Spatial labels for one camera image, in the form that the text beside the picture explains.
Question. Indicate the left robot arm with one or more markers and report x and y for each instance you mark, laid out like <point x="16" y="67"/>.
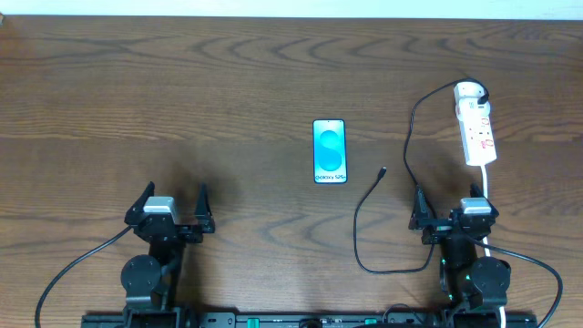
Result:
<point x="150" y="280"/>

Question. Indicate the white USB charger plug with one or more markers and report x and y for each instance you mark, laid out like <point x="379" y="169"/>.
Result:
<point x="471" y="100"/>

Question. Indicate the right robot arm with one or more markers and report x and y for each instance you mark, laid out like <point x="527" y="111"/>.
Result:
<point x="476" y="285"/>

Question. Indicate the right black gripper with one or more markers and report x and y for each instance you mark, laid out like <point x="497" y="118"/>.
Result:
<point x="451" y="230"/>

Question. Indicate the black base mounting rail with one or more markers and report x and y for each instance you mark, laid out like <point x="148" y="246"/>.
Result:
<point x="232" y="320"/>

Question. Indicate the white power strip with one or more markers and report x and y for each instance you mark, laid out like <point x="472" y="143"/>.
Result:
<point x="478" y="141"/>

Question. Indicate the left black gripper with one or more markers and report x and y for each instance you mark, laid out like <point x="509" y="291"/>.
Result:
<point x="170" y="229"/>

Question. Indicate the blue-screen Galaxy smartphone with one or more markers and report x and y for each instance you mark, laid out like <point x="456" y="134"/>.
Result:
<point x="329" y="151"/>

